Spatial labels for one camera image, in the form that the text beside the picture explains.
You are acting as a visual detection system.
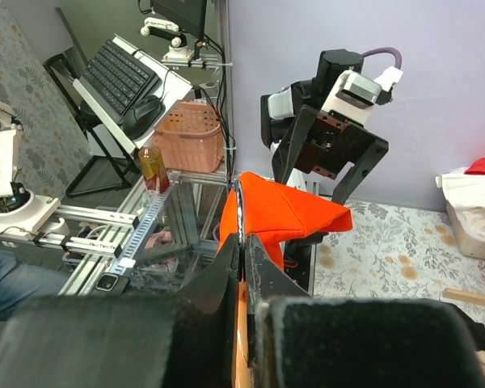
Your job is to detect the black computer mouse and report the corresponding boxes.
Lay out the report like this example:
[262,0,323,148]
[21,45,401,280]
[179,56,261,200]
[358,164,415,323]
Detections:
[122,95,165,140]

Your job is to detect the black computer keyboard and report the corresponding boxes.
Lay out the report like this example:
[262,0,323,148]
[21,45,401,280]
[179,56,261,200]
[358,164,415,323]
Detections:
[80,40,162,124]

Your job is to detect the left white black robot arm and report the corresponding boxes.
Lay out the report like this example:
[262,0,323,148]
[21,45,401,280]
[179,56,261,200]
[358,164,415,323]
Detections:
[260,47,403,205]

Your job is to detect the amber drink bottle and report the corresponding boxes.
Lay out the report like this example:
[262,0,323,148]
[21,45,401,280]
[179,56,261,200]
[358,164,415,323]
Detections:
[138,145,171,193]

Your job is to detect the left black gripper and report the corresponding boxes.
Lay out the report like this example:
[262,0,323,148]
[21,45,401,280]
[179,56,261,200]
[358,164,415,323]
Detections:
[272,104,389,204]

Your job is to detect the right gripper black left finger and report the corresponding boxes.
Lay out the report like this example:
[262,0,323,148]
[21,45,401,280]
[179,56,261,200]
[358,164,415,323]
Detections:
[0,235,239,387]

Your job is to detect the white cloth pile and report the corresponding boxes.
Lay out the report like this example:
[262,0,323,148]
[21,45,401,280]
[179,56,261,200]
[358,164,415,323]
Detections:
[435,167,485,241]

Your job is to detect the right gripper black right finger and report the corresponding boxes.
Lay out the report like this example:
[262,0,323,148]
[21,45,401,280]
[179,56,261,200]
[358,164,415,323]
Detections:
[245,235,481,387]

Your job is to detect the black computer monitor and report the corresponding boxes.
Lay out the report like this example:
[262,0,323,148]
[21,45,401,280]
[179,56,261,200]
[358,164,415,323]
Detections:
[150,0,207,40]

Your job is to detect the orange t shirt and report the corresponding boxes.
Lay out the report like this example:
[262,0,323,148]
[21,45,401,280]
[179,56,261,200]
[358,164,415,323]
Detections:
[221,172,352,387]

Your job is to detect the pink plastic basket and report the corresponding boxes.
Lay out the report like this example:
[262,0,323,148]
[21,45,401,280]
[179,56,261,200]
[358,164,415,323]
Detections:
[153,102,224,173]

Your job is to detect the orange wavy hanger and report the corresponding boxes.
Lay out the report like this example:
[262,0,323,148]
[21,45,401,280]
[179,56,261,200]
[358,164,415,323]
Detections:
[234,179,246,247]

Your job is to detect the small white laundry basket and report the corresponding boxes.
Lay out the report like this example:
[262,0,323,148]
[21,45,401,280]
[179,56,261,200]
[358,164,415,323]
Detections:
[446,202,485,259]

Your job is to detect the smartphone on frame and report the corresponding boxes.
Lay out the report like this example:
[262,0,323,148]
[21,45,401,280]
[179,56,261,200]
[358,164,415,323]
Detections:
[91,273,130,295]

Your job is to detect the black folding stand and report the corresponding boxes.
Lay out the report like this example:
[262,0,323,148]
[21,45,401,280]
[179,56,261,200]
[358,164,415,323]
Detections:
[42,52,142,198]

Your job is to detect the seated person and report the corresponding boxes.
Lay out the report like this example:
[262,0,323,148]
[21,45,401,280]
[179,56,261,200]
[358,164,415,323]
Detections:
[0,250,70,322]

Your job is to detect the aluminium rail frame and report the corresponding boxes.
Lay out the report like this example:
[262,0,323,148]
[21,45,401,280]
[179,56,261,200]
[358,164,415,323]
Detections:
[0,169,320,300]

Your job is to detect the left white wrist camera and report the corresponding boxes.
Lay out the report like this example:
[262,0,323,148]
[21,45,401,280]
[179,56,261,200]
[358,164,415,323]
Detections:
[321,66,403,126]

